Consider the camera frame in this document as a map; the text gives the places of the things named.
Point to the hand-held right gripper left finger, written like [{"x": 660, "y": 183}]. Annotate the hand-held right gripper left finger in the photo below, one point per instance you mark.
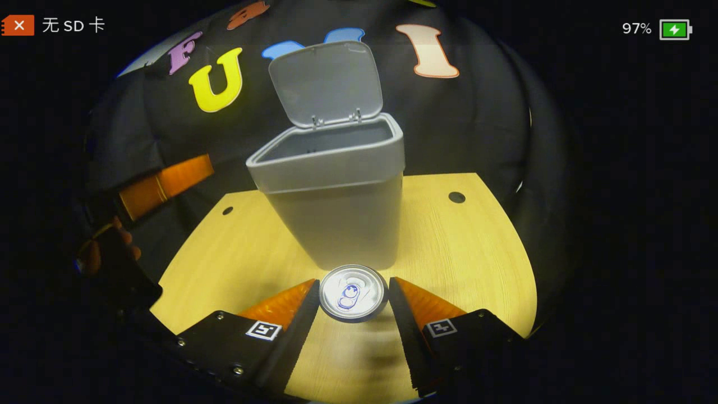
[{"x": 297, "y": 336}]

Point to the silver pop can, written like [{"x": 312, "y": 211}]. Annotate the silver pop can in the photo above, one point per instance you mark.
[{"x": 353, "y": 292}]

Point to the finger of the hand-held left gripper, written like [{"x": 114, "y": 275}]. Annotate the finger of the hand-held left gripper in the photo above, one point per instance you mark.
[{"x": 168, "y": 182}]

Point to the white desktop garbage bin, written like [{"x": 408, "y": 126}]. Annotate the white desktop garbage bin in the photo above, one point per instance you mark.
[{"x": 336, "y": 213}]

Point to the black backdrop cloth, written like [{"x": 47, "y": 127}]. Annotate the black backdrop cloth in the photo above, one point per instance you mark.
[{"x": 477, "y": 123}]

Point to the wooden desktop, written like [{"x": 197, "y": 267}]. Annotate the wooden desktop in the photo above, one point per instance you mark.
[{"x": 460, "y": 252}]

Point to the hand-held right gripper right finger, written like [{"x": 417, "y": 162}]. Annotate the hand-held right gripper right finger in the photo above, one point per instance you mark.
[{"x": 409, "y": 342}]

